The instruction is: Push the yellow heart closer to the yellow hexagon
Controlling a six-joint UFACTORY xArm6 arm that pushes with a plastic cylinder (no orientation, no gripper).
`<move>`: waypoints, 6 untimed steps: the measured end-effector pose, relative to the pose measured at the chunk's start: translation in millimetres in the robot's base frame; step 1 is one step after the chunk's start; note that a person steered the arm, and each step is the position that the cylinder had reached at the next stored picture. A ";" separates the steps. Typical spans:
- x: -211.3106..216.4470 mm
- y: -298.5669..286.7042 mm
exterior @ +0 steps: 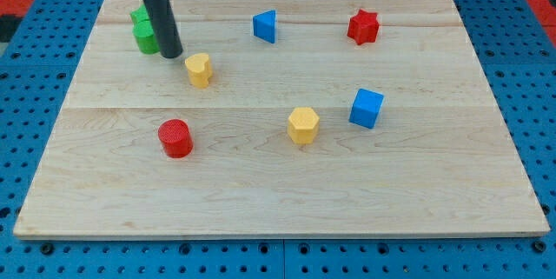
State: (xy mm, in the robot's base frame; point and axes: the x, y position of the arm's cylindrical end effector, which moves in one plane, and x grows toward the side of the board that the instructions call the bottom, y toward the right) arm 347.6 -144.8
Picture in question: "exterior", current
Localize red cylinder block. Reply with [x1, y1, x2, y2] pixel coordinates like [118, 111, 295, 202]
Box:
[157, 119, 194, 158]

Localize red star block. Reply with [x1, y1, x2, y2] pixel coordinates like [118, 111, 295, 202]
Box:
[347, 9, 381, 45]

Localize green block behind rod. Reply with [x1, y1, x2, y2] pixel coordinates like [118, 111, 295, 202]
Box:
[129, 4, 149, 25]

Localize light wooden board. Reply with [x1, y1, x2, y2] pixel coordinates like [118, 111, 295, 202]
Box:
[13, 0, 550, 241]

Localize blue cube block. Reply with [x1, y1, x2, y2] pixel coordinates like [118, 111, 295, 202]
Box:
[348, 89, 384, 129]

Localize yellow hexagon block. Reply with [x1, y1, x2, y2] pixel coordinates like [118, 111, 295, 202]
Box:
[287, 107, 320, 144]

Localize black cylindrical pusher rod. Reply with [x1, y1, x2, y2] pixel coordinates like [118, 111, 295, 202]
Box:
[143, 0, 183, 59]

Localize green cylinder block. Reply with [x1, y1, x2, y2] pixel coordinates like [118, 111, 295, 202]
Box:
[132, 20, 160, 55]

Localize yellow heart block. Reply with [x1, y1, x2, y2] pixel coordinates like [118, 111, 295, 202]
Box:
[184, 53, 213, 89]

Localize blue triangle block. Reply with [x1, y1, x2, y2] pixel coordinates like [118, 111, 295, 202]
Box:
[252, 10, 276, 43]

